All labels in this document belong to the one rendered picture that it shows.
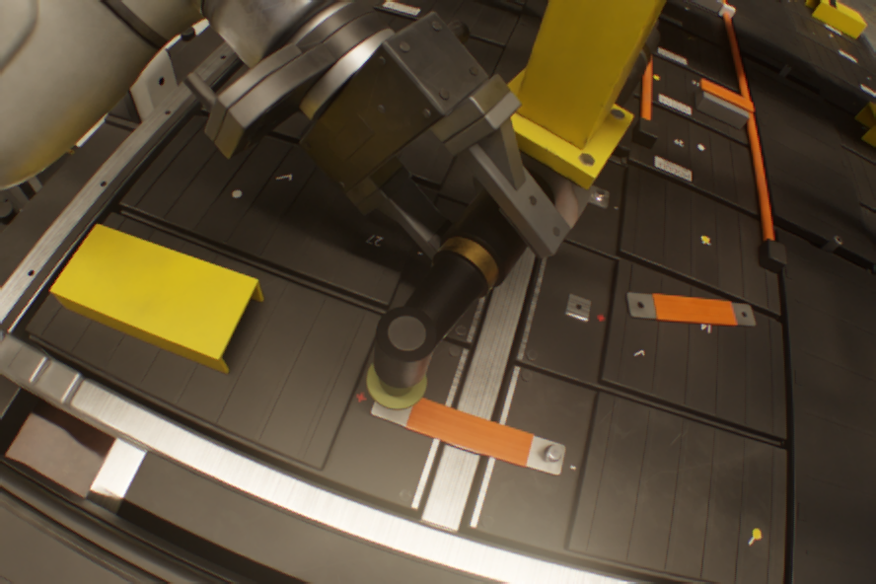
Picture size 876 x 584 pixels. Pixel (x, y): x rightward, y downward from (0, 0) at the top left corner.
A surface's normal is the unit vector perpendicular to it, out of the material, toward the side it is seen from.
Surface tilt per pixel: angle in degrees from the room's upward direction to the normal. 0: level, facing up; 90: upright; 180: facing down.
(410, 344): 0
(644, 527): 0
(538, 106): 90
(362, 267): 0
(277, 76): 30
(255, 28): 70
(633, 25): 90
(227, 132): 90
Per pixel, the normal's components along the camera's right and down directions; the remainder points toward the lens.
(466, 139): -0.52, 0.67
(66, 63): 0.61, 0.62
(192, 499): 0.18, -0.51
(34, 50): 0.51, 0.51
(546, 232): 0.57, -0.18
